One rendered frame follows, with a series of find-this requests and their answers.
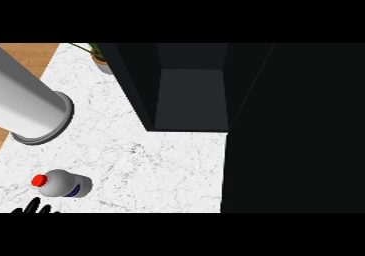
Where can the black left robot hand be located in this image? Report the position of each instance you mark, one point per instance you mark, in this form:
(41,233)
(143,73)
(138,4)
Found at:
(35,207)

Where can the white cylinder with grey rim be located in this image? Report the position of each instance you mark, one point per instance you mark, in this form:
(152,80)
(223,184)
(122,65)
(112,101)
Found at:
(23,103)

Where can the dark grey open cabinet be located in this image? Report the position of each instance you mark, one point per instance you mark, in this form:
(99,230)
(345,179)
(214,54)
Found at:
(186,96)

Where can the potted green plant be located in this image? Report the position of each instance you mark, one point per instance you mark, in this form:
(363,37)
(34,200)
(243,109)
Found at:
(100,56)

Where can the red-capped water bottle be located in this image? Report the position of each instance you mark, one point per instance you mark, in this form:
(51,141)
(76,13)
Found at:
(60,183)

